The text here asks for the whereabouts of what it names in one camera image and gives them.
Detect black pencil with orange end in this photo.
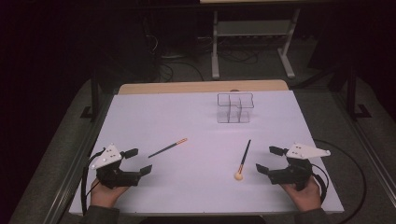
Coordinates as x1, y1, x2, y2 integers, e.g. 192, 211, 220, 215
148, 137, 189, 159

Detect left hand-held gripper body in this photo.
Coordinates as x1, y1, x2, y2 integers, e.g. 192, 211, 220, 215
90, 143, 143, 189

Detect person's right hand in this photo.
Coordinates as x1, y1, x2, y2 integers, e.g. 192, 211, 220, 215
279, 176, 322, 213

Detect person's left hand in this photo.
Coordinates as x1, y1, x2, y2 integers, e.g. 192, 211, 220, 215
90, 177, 129, 209

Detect black frame post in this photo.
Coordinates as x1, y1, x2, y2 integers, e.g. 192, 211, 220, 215
79, 69, 102, 123
345, 64, 373, 120

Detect black brush with beige tip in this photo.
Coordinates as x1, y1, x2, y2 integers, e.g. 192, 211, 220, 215
233, 139, 252, 182

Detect hand-held gripper cable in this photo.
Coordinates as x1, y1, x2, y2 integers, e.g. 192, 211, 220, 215
311, 138, 368, 224
79, 147, 106, 217

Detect grey metal stand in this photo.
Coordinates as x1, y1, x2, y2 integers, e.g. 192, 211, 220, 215
210, 8, 302, 80

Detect right hand-held gripper cable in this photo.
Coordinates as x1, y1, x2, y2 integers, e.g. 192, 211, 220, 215
311, 138, 368, 224

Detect left hand-held gripper cable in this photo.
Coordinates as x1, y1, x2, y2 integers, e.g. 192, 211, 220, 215
79, 147, 106, 217

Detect black floor cable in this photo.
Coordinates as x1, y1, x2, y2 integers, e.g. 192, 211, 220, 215
218, 46, 260, 65
155, 60, 205, 83

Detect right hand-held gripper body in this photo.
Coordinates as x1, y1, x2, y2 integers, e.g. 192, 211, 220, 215
268, 142, 332, 191

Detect metal frame rail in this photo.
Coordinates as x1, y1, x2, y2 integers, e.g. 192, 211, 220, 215
331, 91, 396, 197
45, 92, 115, 224

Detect clear plastic organizer box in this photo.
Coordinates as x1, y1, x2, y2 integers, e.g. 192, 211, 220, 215
217, 92, 255, 124

